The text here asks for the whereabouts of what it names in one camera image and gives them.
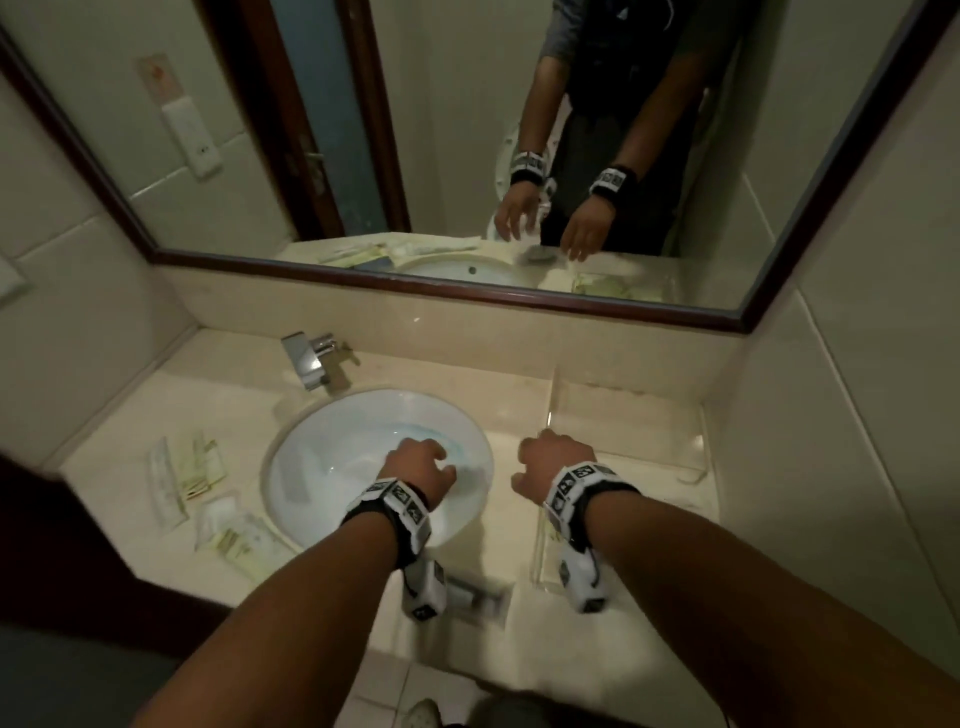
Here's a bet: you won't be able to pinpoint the clear acrylic amenity tray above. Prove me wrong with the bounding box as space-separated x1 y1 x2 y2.
528 449 714 594

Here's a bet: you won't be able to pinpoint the white wall socket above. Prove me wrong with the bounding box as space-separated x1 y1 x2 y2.
0 254 31 307

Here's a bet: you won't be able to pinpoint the person's left forearm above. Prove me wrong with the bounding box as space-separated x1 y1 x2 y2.
131 513 399 728

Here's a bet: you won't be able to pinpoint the dark trousers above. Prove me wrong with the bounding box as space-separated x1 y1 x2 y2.
442 689 624 728

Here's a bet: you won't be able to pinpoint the white sink basin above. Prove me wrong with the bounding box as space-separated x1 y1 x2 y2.
260 387 496 555

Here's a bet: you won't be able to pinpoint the long cream toothbrush packet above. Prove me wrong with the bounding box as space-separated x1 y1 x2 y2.
213 524 268 580

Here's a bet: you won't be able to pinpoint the chrome faucet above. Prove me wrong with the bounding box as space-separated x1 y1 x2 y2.
281 329 360 393

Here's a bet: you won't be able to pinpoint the person's right hand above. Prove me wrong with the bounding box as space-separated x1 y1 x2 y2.
511 428 599 505

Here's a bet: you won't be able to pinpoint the wooden framed mirror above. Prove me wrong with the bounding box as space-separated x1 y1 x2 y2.
0 0 960 335

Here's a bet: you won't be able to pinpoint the small clear soap dish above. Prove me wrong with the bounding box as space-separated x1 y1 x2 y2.
442 571 515 628

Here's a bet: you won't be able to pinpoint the person's right forearm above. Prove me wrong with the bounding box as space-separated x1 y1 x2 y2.
592 491 960 728

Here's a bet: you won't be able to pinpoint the dark wooden door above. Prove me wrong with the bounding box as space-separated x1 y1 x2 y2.
0 449 234 728

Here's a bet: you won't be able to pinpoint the person's left hand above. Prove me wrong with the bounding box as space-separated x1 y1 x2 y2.
374 437 457 519

